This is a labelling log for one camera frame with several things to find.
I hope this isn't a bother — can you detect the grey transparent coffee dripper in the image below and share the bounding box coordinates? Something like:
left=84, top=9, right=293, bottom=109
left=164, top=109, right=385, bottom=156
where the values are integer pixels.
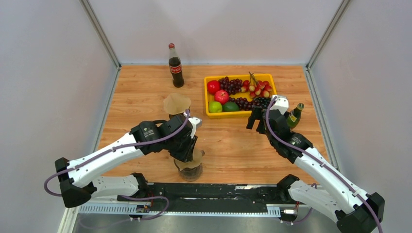
left=174, top=159, right=203, bottom=177

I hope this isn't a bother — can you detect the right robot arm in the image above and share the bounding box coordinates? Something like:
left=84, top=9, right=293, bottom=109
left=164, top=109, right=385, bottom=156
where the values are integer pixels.
left=246, top=106, right=385, bottom=233

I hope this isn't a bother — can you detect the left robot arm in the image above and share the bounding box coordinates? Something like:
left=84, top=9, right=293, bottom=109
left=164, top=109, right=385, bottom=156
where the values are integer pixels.
left=54, top=113, right=202, bottom=208

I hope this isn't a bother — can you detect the dark grape bunch near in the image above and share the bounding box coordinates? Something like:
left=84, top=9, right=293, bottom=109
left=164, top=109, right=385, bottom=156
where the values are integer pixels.
left=229, top=97, right=271, bottom=111

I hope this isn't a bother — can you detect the green glass bottle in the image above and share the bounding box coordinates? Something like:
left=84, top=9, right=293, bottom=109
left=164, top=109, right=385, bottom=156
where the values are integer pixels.
left=287, top=103, right=305, bottom=130

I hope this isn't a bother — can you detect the dark green lime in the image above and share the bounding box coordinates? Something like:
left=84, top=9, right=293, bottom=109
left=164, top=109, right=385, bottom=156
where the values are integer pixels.
left=223, top=101, right=240, bottom=112

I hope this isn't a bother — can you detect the ribbed glass mug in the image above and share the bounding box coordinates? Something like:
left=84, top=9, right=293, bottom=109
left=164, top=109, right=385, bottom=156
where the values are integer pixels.
left=178, top=165, right=203, bottom=182

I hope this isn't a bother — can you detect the red grape bunch far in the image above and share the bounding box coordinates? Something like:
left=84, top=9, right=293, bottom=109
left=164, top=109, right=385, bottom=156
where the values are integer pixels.
left=218, top=76, right=243, bottom=95

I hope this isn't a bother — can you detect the red apple near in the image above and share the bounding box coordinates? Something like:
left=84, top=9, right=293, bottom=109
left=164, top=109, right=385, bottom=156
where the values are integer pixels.
left=214, top=90, right=230, bottom=105

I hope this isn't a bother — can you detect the red apple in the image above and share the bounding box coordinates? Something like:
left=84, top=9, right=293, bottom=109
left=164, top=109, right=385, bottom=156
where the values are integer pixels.
left=206, top=80, right=221, bottom=95
left=214, top=90, right=230, bottom=105

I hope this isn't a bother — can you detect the yellow plastic fruit tray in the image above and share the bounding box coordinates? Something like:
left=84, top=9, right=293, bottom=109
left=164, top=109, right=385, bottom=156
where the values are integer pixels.
left=204, top=73, right=277, bottom=119

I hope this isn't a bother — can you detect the light green apple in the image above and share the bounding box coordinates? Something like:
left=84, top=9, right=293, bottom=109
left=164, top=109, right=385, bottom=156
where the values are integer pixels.
left=208, top=101, right=223, bottom=113

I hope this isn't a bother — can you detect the red apple far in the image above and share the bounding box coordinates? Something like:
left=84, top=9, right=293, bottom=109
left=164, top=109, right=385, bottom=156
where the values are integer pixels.
left=206, top=80, right=221, bottom=95

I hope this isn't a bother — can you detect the cola glass bottle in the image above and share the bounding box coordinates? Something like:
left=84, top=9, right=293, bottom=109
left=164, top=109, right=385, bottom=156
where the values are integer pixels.
left=168, top=43, right=184, bottom=88

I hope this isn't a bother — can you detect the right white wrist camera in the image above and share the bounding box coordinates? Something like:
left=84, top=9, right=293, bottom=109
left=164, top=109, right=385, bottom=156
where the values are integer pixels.
left=270, top=95, right=289, bottom=115

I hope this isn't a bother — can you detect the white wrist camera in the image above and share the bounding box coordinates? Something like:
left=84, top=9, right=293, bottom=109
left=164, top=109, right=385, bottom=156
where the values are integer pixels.
left=270, top=95, right=289, bottom=115
left=189, top=116, right=202, bottom=138

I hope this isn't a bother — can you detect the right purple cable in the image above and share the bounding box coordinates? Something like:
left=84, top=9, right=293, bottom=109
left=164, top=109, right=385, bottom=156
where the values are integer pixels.
left=265, top=96, right=384, bottom=233

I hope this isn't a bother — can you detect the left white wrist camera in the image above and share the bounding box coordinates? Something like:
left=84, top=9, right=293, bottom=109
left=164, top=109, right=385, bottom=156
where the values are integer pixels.
left=189, top=116, right=202, bottom=138

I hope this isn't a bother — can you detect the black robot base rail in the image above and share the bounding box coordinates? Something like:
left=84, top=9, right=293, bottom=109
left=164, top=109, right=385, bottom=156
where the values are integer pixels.
left=77, top=182, right=309, bottom=222

